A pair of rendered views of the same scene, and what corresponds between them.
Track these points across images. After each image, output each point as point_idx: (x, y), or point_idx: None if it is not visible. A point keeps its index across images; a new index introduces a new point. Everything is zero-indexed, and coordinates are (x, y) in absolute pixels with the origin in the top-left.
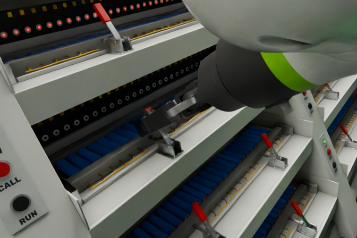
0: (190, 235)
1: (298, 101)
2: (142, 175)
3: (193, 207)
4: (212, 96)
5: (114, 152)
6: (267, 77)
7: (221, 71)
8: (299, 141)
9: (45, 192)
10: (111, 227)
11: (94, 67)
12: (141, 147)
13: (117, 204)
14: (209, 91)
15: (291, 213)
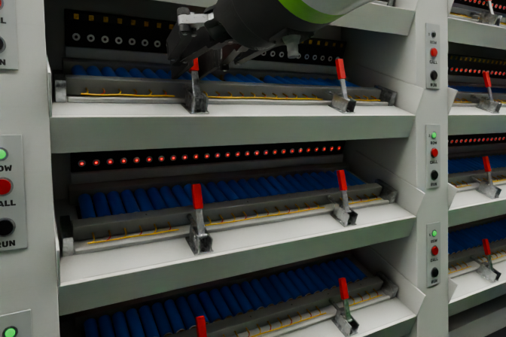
0: (179, 225)
1: (417, 159)
2: (144, 110)
3: (192, 187)
4: (224, 11)
5: (132, 78)
6: None
7: None
8: (395, 212)
9: (24, 50)
10: (77, 134)
11: None
12: (167, 92)
13: (96, 115)
14: (223, 4)
15: (338, 299)
